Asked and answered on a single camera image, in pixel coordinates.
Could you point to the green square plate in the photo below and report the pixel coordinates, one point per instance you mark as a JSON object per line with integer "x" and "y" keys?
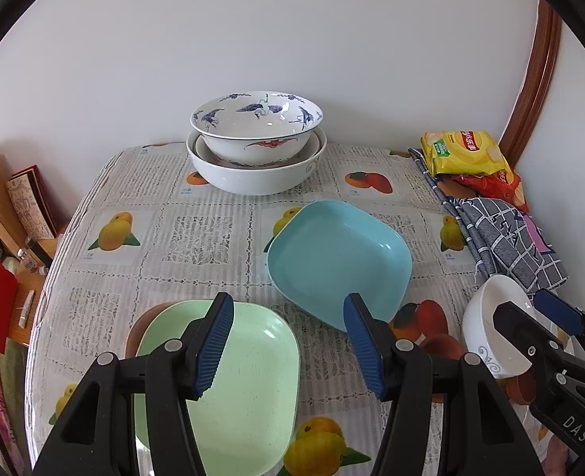
{"x": 253, "y": 372}

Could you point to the wooden side table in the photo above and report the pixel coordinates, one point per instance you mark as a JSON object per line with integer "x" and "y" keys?
{"x": 30, "y": 282}

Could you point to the crane pattern white bowl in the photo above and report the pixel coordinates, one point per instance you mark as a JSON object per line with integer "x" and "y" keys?
{"x": 258, "y": 126}

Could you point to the patterned booklet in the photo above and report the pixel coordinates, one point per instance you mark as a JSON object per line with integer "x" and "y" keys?
{"x": 30, "y": 203}

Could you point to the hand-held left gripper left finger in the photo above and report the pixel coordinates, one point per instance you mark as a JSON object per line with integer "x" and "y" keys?
{"x": 212, "y": 352}

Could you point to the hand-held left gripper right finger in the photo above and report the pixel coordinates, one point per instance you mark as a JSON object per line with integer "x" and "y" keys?
{"x": 367, "y": 352}

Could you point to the white paper stick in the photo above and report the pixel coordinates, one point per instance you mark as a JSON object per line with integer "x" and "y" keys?
{"x": 26, "y": 307}

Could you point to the small clear bottle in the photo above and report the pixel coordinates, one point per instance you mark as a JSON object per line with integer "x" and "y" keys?
{"x": 30, "y": 260}

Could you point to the brown wooden door frame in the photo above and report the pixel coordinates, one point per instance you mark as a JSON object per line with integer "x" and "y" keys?
{"x": 533, "y": 89}

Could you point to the small white bowl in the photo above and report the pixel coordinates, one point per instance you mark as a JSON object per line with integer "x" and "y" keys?
{"x": 480, "y": 327}

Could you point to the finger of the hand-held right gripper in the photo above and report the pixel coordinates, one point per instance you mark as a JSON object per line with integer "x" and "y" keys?
{"x": 562, "y": 312}
{"x": 525, "y": 332}

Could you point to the yellow chips bag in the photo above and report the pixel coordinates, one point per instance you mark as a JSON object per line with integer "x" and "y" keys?
{"x": 463, "y": 153}

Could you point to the brown clay bowl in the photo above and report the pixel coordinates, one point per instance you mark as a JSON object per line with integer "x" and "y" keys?
{"x": 443, "y": 349}
{"x": 139, "y": 329}

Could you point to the large white bowl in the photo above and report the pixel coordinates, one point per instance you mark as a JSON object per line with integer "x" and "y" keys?
{"x": 253, "y": 178}

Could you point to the pink paper slip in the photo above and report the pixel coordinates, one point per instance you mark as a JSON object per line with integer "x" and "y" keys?
{"x": 537, "y": 233}

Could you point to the blue square plate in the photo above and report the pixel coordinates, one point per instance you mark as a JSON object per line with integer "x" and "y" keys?
{"x": 337, "y": 253}

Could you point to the grey checked cloth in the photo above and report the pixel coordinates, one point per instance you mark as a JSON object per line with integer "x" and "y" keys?
{"x": 510, "y": 243}

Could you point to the red snack bag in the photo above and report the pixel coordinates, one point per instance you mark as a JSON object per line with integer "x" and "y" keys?
{"x": 495, "y": 188}

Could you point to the medium white bowl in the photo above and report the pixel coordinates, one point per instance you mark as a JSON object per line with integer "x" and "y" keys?
{"x": 208, "y": 154}

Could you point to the black cylinder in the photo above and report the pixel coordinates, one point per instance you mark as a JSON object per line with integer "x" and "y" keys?
{"x": 37, "y": 248}

